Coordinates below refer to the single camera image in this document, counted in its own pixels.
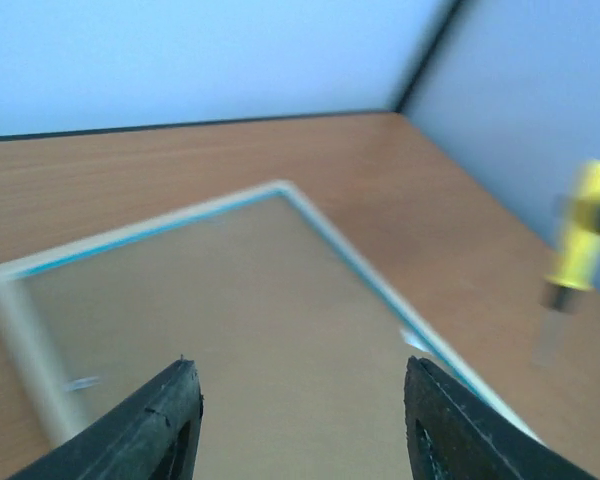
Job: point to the blue wooden picture frame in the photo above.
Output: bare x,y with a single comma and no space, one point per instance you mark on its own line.
89,321

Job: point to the yellow handled screwdriver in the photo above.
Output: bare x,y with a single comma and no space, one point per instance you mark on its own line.
576,260

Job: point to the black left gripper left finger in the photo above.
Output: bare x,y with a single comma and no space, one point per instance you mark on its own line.
152,434

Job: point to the black enclosure frame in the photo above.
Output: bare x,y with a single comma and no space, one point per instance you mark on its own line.
70,66

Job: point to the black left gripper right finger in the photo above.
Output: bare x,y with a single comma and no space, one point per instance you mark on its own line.
452,434

